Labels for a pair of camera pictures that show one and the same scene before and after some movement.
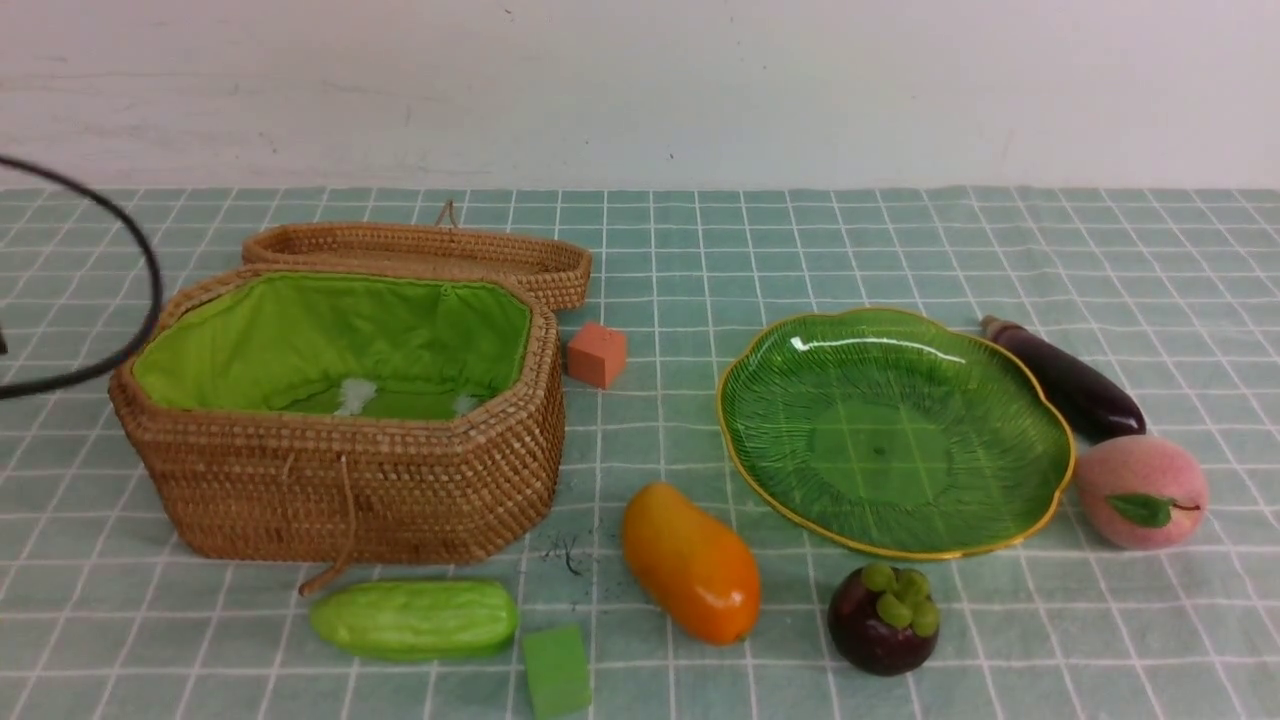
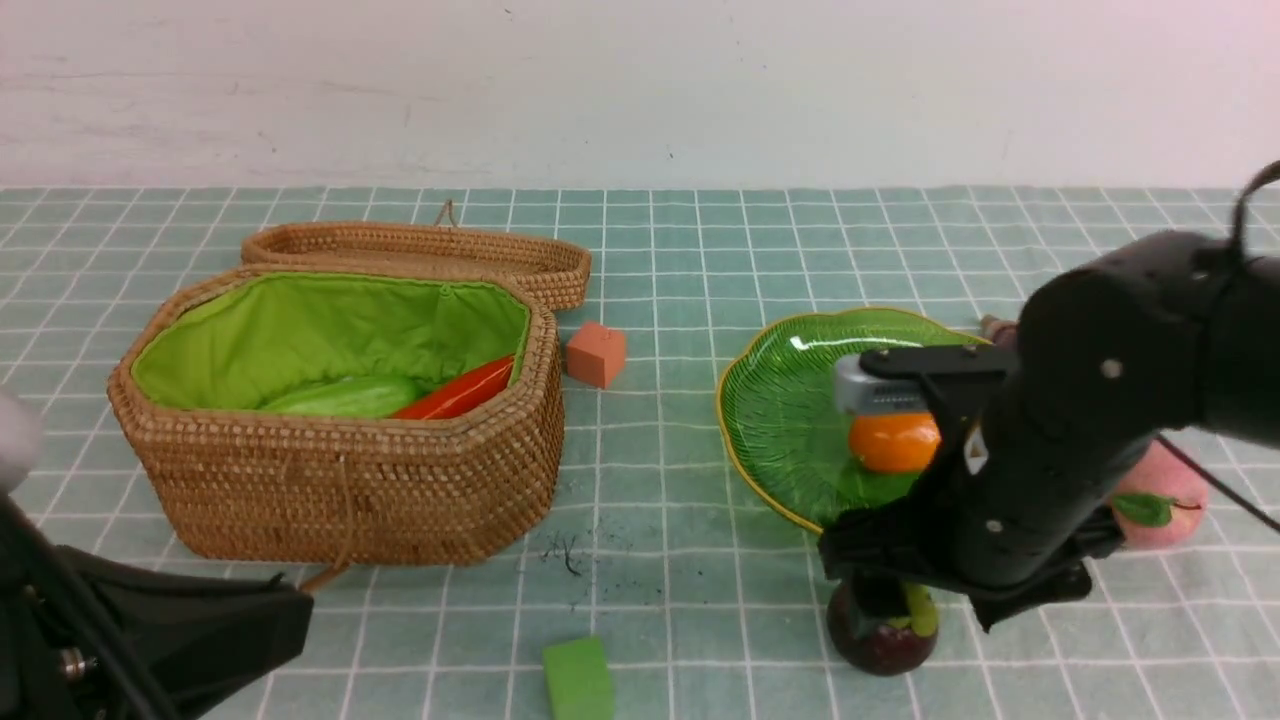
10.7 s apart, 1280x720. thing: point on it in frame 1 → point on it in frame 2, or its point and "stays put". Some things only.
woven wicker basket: (348, 415) stays put
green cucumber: (415, 620) → (358, 396)
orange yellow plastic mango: (699, 571) → (893, 443)
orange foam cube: (596, 354) stays put
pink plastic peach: (1141, 492) stays put
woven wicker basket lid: (562, 265) stays put
